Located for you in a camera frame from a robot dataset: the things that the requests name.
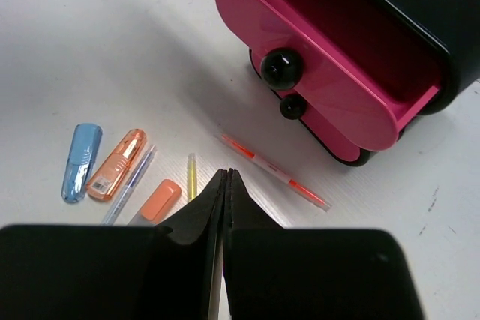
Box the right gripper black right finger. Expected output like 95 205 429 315
224 170 424 319

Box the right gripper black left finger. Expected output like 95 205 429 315
1 169 227 319

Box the clear blue ballpoint pen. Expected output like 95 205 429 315
100 145 157 225

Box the orange double-ended marker pen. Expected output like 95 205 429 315
219 134 331 211

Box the orange translucent correction tape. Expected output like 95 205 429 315
86 129 147 202

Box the yellow thin highlighter pen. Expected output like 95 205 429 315
187 153 197 201

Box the orange cap highlighter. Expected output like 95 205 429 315
128 179 182 226

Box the blue translucent correction tape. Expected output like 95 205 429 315
61 123 103 204

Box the pink drawer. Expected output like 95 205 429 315
248 48 371 167
215 0 442 162

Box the black drawer cabinet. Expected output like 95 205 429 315
247 0 480 167

